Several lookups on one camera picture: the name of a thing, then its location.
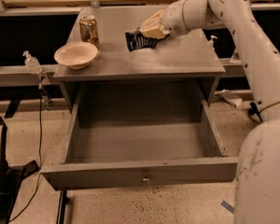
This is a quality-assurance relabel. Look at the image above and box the clear pump sanitizer bottle left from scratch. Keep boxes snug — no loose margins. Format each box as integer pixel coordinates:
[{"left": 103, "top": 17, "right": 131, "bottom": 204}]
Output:
[{"left": 22, "top": 50, "right": 42, "bottom": 74}]

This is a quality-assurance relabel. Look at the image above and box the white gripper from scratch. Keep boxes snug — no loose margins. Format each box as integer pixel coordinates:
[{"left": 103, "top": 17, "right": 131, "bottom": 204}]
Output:
[{"left": 139, "top": 0, "right": 189, "bottom": 39}]

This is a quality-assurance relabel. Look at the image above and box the black stand base left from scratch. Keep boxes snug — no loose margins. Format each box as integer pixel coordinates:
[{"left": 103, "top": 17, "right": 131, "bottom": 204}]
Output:
[{"left": 0, "top": 116, "right": 39, "bottom": 224}]

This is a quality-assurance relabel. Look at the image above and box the brown soda can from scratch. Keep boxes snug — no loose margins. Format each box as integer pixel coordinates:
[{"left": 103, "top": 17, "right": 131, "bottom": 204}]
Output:
[{"left": 79, "top": 15, "right": 100, "bottom": 48}]

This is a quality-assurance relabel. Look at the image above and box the grey cabinet with counter top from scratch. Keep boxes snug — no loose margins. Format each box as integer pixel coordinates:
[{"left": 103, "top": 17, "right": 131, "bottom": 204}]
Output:
[{"left": 53, "top": 5, "right": 226, "bottom": 114}]

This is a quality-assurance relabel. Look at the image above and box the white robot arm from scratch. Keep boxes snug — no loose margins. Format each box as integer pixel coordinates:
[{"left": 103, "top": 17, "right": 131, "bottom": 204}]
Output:
[{"left": 140, "top": 0, "right": 280, "bottom": 224}]

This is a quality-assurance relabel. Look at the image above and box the crumpled grey cloth on floor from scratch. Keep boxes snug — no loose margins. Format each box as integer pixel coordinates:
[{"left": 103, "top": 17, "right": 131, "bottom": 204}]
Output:
[{"left": 218, "top": 90, "right": 243, "bottom": 107}]

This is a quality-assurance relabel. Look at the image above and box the open grey top drawer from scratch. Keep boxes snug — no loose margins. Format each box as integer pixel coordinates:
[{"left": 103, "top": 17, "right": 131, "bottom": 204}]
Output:
[{"left": 41, "top": 81, "right": 239, "bottom": 191}]

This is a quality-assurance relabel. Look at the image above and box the black cable on floor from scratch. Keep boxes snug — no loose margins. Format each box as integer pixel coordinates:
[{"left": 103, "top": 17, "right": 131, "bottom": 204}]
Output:
[{"left": 8, "top": 73, "right": 52, "bottom": 223}]

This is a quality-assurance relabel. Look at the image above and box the white paper bowl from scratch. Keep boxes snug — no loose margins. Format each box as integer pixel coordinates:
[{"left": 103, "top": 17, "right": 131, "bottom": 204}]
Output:
[{"left": 54, "top": 42, "right": 98, "bottom": 69}]

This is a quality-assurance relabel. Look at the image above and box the clear pump bottle right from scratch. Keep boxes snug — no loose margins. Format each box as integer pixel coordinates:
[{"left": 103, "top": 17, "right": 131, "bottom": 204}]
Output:
[{"left": 208, "top": 35, "right": 217, "bottom": 51}]

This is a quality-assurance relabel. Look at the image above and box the dark blue rxbar wrapper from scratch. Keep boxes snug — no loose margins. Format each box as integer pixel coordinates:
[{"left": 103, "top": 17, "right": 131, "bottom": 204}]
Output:
[{"left": 125, "top": 31, "right": 158, "bottom": 52}]

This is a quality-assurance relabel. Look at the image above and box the clear water bottle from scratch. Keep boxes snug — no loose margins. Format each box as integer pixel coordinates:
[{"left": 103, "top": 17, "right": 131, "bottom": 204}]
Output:
[{"left": 230, "top": 49, "right": 241, "bottom": 63}]

